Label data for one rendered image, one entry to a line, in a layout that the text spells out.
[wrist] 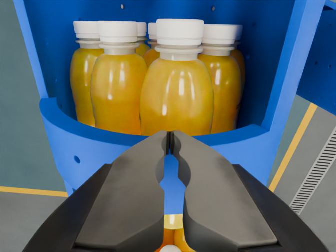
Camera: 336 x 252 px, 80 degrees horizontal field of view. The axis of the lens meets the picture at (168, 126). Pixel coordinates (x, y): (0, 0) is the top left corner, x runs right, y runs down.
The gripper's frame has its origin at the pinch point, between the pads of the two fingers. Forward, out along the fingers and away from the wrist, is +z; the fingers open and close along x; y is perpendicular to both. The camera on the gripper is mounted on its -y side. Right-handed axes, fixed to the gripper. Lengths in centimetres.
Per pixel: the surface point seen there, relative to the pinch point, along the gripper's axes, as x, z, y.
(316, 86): 35.4, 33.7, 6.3
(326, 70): 34.2, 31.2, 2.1
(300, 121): 104, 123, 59
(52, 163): -90, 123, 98
